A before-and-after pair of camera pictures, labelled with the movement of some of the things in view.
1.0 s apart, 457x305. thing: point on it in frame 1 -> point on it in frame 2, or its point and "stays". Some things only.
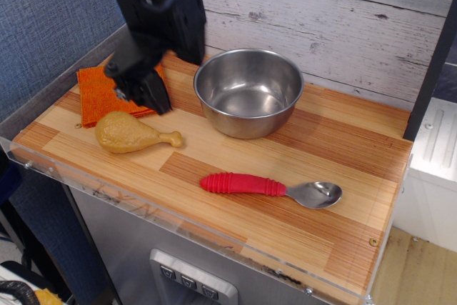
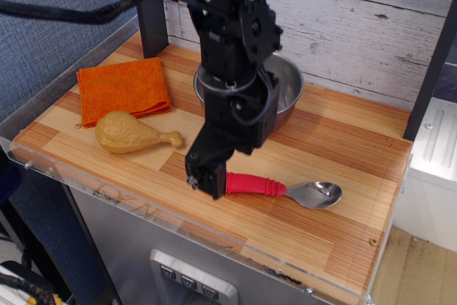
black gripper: (163, 16) -> (238, 116)
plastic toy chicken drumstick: (121, 132) stays
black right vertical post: (433, 73) stays
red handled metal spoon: (312, 195) stays
